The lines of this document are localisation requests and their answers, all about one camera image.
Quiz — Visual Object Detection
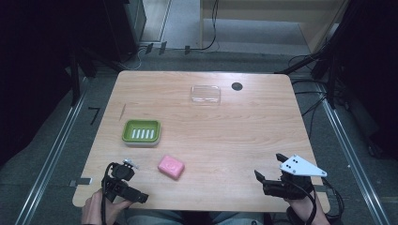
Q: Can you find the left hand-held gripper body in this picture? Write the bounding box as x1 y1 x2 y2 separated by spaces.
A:
101 158 143 204

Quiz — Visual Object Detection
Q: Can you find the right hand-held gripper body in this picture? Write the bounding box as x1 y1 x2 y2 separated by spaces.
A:
262 154 329 201

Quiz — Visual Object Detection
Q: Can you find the pink soap bar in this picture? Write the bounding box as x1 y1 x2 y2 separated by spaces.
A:
157 155 186 181

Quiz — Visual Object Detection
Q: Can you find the green soap dish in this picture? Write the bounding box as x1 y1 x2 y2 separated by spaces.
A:
121 119 162 148

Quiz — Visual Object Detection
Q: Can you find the clear plastic lid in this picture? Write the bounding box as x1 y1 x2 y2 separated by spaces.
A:
190 84 222 106

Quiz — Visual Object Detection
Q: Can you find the person's right hand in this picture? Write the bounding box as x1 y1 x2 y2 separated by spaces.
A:
285 190 329 225

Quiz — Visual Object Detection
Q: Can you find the person's left hand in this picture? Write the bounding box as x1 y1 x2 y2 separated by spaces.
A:
82 188 134 225

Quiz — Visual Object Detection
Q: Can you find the grey tape strip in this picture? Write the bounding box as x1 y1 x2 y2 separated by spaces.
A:
69 177 94 188

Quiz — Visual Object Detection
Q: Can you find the black stand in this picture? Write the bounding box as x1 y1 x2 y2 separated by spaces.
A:
64 46 126 107
275 0 360 111

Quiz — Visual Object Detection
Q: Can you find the light wooden furniture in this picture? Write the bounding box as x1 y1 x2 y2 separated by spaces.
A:
199 0 350 53

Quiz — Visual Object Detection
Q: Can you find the black cabinet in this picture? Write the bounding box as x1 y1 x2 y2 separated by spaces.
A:
102 0 147 63

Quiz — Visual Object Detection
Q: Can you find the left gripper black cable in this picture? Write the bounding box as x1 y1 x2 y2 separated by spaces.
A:
99 161 115 225

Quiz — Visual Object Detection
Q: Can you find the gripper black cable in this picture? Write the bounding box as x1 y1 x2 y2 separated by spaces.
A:
285 177 345 225
99 161 115 225

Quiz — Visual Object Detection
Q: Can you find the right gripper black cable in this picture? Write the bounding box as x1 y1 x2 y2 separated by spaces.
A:
285 177 345 225

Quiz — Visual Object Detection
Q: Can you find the bundle of black floor cables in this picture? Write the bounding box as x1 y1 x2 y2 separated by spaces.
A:
287 54 332 140

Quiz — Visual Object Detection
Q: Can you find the metal floor rail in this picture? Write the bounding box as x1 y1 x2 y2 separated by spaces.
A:
315 83 392 225
14 78 89 225

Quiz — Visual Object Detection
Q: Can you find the white floor cable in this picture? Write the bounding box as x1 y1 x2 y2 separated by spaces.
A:
120 45 149 71

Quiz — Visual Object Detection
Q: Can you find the black hanging cable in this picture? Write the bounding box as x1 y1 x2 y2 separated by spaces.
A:
189 0 220 52

